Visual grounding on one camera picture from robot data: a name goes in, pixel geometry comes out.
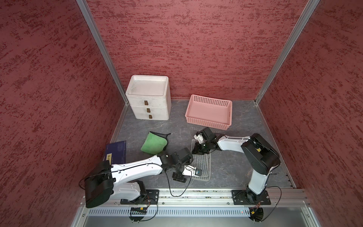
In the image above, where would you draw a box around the grey striped dishcloth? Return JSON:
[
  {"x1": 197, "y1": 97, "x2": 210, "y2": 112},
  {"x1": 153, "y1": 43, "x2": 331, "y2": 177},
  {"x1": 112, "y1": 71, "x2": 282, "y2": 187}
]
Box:
[{"x1": 192, "y1": 154, "x2": 211, "y2": 182}]

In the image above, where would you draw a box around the green dishcloth black trim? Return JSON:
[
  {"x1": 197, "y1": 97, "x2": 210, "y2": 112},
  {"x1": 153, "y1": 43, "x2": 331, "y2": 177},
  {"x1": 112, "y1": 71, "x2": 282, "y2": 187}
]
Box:
[{"x1": 141, "y1": 131, "x2": 170, "y2": 155}]

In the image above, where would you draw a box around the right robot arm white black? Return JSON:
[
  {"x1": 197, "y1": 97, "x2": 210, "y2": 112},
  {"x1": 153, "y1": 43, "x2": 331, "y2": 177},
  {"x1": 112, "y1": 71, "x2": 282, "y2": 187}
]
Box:
[{"x1": 192, "y1": 131, "x2": 281, "y2": 204}]

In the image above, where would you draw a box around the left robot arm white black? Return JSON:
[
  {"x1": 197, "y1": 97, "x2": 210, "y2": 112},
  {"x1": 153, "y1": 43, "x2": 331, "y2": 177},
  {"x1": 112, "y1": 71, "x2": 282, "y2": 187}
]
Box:
[{"x1": 83, "y1": 148, "x2": 202, "y2": 208}]

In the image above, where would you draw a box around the pink plastic basket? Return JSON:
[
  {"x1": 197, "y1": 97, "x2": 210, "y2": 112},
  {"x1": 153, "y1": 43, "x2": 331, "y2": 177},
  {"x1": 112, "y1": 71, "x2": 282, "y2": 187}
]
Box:
[{"x1": 185, "y1": 95, "x2": 233, "y2": 131}]

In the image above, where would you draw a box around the dark blue book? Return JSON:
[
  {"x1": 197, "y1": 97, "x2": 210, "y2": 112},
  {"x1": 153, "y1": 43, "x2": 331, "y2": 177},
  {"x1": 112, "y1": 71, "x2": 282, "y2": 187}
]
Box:
[{"x1": 103, "y1": 141, "x2": 127, "y2": 165}]

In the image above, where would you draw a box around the white three-drawer storage box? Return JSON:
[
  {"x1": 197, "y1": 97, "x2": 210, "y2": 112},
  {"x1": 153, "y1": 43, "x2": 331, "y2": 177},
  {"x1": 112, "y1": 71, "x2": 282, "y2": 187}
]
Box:
[{"x1": 126, "y1": 75, "x2": 172, "y2": 121}]

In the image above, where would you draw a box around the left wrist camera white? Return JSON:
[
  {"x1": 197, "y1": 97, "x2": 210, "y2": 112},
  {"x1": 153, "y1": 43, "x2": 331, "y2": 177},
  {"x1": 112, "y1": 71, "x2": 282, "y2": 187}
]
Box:
[{"x1": 182, "y1": 165, "x2": 202, "y2": 177}]

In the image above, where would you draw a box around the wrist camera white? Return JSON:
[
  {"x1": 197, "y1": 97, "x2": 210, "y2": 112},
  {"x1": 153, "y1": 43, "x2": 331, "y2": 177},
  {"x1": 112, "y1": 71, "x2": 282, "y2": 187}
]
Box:
[
  {"x1": 182, "y1": 165, "x2": 202, "y2": 177},
  {"x1": 194, "y1": 127, "x2": 216, "y2": 144}
]

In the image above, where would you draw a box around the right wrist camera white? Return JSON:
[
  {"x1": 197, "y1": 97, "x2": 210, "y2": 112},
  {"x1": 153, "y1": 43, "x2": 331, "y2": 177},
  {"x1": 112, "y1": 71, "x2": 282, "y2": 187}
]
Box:
[{"x1": 194, "y1": 127, "x2": 216, "y2": 144}]

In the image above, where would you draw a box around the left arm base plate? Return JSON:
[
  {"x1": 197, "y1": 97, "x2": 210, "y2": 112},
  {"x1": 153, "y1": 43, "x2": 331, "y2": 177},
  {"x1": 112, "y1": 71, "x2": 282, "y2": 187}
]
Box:
[{"x1": 120, "y1": 189, "x2": 160, "y2": 205}]

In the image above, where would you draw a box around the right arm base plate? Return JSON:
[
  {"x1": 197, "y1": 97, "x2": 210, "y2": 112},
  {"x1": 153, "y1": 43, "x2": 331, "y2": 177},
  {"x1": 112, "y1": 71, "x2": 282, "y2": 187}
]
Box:
[{"x1": 231, "y1": 190, "x2": 271, "y2": 205}]

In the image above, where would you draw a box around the aluminium front rail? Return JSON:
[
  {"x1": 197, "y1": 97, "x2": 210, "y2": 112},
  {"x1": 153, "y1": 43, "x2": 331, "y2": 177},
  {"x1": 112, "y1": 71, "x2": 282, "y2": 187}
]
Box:
[{"x1": 99, "y1": 187, "x2": 311, "y2": 208}]

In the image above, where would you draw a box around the right corner aluminium post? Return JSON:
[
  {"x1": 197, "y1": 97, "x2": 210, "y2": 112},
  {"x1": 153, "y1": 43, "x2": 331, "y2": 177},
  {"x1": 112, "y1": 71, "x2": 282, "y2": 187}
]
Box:
[{"x1": 254, "y1": 0, "x2": 320, "y2": 106}]

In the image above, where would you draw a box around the corner aluminium post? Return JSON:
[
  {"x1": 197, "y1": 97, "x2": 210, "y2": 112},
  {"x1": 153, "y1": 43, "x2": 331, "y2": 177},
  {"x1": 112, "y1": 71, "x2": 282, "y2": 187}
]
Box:
[
  {"x1": 76, "y1": 0, "x2": 129, "y2": 105},
  {"x1": 254, "y1": 0, "x2": 320, "y2": 106}
]

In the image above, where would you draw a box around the left corner aluminium post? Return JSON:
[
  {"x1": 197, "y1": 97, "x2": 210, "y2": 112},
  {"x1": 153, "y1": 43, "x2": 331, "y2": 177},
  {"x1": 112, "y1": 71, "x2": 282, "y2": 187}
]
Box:
[{"x1": 76, "y1": 0, "x2": 129, "y2": 105}]

